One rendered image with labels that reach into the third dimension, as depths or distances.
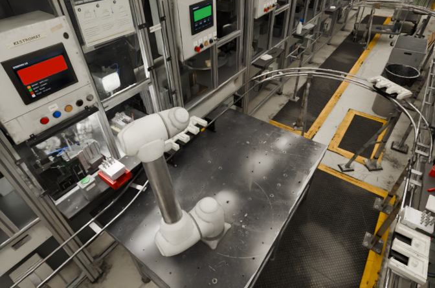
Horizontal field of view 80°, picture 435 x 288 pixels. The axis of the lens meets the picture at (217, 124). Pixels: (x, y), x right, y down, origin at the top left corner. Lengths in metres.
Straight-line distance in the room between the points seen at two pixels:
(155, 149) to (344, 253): 1.87
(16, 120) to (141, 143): 0.58
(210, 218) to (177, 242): 0.20
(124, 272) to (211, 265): 1.02
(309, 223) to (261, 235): 0.97
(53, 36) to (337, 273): 2.39
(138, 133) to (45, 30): 0.60
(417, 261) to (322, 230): 1.06
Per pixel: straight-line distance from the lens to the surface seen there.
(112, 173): 1.64
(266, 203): 1.80
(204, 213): 1.43
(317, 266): 2.42
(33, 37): 1.37
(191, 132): 2.04
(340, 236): 2.61
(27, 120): 1.45
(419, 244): 1.70
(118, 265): 2.48
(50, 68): 1.39
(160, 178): 1.22
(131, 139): 1.10
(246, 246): 1.64
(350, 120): 3.85
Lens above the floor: 2.15
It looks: 39 degrees down
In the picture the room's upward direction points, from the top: 2 degrees counter-clockwise
